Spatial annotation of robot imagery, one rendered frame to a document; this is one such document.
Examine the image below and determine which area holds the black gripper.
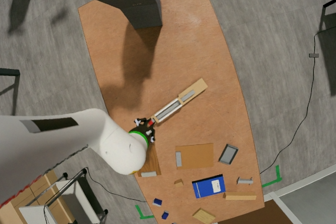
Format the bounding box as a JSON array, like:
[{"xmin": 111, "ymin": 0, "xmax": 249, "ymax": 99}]
[{"xmin": 134, "ymin": 118, "xmax": 155, "ymax": 143}]

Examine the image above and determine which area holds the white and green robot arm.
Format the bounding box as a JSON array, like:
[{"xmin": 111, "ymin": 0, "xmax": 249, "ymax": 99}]
[{"xmin": 0, "ymin": 108, "xmax": 151, "ymax": 209}]

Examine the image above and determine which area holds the blue spiral notebook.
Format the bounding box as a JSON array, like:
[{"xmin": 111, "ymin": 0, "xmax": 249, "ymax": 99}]
[{"xmin": 192, "ymin": 174, "xmax": 226, "ymax": 198}]

